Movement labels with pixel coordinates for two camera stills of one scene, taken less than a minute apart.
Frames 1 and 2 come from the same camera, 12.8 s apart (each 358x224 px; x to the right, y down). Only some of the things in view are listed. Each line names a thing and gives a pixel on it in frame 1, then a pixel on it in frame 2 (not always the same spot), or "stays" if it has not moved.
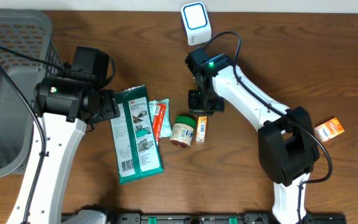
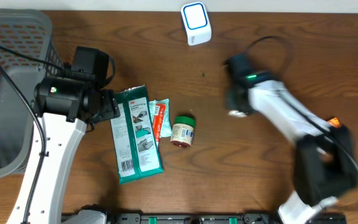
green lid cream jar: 183,130 stays
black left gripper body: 112,109 stays
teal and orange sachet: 160,117 stays
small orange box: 201,129 to 237,113
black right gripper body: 204,104 to 232,101
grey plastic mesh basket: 16,46 stays
